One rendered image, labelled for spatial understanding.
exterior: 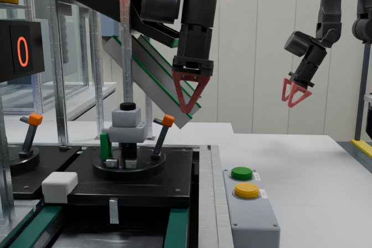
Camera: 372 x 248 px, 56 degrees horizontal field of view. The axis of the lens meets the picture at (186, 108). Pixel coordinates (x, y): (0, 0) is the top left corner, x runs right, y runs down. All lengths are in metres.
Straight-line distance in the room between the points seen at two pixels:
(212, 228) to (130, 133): 0.24
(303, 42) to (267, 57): 2.78
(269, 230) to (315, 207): 0.31
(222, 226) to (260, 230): 0.05
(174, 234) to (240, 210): 0.11
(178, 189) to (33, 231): 0.22
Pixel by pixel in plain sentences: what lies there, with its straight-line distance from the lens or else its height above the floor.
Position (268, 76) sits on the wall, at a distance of 3.96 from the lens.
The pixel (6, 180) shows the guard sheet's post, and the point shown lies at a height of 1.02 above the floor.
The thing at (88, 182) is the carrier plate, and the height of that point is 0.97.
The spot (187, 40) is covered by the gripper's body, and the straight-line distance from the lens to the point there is 0.60.
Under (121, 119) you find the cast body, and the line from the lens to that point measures 0.65.
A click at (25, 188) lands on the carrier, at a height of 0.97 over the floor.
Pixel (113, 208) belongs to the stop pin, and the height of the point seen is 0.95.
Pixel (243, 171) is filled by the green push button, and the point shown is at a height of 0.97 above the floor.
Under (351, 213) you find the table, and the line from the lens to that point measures 0.83.
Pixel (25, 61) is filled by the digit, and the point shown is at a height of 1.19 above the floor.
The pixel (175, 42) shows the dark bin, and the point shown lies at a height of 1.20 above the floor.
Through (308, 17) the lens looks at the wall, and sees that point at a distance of 4.01.
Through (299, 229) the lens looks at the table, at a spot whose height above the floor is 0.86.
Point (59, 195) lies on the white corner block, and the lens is 0.62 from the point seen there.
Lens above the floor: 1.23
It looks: 13 degrees down
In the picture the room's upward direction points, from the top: straight up
